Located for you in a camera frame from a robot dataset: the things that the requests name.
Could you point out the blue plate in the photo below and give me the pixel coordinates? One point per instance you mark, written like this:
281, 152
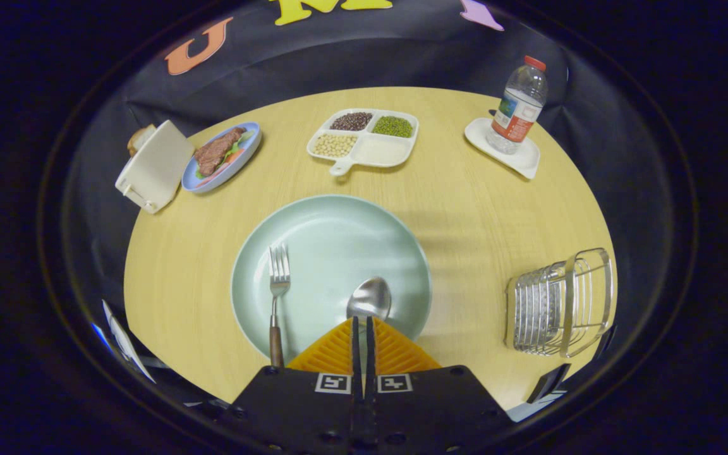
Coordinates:
251, 144

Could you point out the pile of yellow beans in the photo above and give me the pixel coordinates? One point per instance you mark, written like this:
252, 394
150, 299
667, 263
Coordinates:
335, 145

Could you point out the white square coaster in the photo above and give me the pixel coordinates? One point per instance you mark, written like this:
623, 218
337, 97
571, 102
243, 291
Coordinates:
522, 161

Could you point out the toasted bread slice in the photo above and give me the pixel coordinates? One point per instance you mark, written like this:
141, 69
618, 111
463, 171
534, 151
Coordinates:
138, 138

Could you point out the white toaster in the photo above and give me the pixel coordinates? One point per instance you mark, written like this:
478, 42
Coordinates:
158, 167

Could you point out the small black block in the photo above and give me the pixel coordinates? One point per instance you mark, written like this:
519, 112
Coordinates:
548, 382

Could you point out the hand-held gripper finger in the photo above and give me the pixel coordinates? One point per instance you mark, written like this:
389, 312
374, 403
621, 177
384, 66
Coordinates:
370, 360
356, 360

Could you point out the pile of dark red beans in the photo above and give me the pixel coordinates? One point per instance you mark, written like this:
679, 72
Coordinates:
351, 121

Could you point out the white board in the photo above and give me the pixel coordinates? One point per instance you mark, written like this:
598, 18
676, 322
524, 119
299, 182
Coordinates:
125, 344

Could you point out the black backdrop cloth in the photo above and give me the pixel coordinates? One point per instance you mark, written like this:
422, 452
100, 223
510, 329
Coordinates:
364, 63

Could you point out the pile of green beans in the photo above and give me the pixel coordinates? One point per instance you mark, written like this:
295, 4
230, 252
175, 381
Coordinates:
393, 126

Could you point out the brown steak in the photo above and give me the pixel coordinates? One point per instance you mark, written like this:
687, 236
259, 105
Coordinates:
215, 151

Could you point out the white divided dish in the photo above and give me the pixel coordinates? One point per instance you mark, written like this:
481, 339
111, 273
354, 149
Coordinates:
380, 151

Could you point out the pale green plate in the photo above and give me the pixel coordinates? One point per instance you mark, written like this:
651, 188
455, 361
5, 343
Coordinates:
332, 246

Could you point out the salad vegetables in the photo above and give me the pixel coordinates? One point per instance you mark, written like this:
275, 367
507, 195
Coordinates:
237, 151

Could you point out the clear water bottle red cap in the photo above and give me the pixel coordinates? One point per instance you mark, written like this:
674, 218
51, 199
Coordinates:
515, 114

